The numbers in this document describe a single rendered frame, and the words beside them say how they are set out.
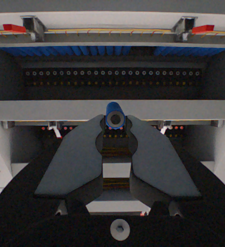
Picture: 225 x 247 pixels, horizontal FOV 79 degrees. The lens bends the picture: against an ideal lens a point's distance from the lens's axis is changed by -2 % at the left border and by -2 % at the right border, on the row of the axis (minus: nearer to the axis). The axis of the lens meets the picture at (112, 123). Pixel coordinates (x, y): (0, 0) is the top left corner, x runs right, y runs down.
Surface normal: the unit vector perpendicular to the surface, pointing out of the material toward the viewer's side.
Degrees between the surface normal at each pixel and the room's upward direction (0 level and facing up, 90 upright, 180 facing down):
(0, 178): 90
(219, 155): 90
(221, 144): 90
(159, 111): 112
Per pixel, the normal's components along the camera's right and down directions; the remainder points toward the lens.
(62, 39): 0.01, 0.15
